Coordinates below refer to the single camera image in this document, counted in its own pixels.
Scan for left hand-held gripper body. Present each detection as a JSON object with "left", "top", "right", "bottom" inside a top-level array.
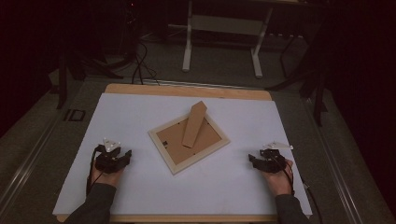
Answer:
[{"left": 93, "top": 137, "right": 130, "bottom": 175}]

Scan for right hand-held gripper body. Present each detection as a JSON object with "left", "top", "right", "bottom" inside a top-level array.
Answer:
[{"left": 259, "top": 141, "right": 294, "bottom": 175}]

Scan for wooden picture frame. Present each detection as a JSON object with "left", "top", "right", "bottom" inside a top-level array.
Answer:
[{"left": 148, "top": 100, "right": 232, "bottom": 175}]

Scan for person's left hand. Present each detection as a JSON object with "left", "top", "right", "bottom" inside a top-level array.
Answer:
[{"left": 90, "top": 155, "right": 125, "bottom": 189}]

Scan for person's right hand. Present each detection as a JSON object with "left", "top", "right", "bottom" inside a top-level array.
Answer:
[{"left": 261, "top": 159, "right": 294, "bottom": 197}]

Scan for black metal stand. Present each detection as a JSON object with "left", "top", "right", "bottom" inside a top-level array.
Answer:
[
  {"left": 55, "top": 46, "right": 125, "bottom": 110},
  {"left": 266, "top": 31, "right": 330, "bottom": 128}
]

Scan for left hand-held gripper cable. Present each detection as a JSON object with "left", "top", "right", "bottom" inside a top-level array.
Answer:
[{"left": 85, "top": 145, "right": 106, "bottom": 197}]

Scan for black floor bracket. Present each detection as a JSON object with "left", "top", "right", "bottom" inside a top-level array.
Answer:
[{"left": 63, "top": 108, "right": 87, "bottom": 122}]

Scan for metal floor rail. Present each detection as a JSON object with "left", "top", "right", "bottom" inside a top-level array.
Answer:
[
  {"left": 0, "top": 116, "right": 64, "bottom": 208},
  {"left": 304, "top": 98, "right": 366, "bottom": 224}
]

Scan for black floor cables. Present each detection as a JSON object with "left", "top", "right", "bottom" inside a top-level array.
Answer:
[{"left": 130, "top": 40, "right": 161, "bottom": 86}]

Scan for white metal desk frame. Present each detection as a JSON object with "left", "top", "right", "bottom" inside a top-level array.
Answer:
[{"left": 167, "top": 0, "right": 275, "bottom": 79}]

